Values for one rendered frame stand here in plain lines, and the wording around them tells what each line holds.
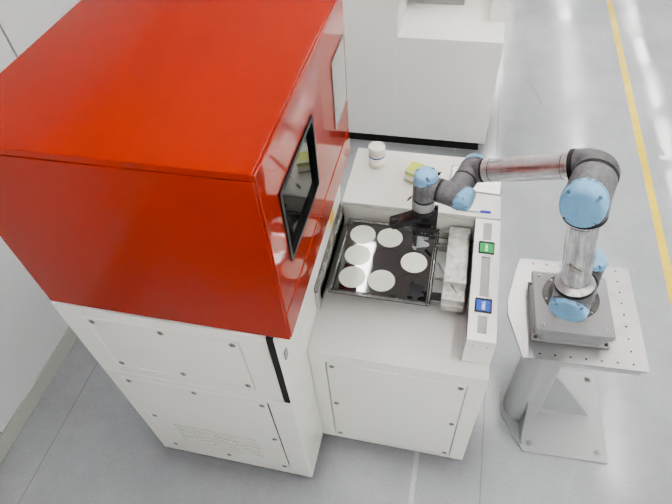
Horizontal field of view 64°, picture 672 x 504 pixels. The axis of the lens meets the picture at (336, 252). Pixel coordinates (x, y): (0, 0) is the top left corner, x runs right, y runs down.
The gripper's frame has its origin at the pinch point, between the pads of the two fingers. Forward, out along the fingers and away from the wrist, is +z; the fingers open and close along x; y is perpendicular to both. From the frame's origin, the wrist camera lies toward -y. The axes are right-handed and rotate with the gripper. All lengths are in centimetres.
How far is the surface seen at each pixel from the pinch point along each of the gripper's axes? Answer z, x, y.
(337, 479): 101, -53, -24
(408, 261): 11.3, 2.0, -1.5
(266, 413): 31, -56, -45
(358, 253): 11.3, 3.5, -20.8
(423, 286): 11.3, -8.9, 4.9
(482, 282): 5.6, -8.8, 25.0
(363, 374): 29.3, -37.6, -13.2
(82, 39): -80, -10, -89
